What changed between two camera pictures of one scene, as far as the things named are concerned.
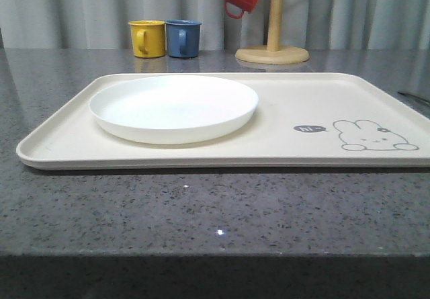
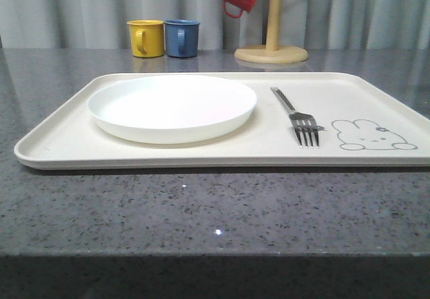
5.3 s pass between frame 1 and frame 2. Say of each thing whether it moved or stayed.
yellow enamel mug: stayed
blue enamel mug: stayed
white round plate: stayed
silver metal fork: moved
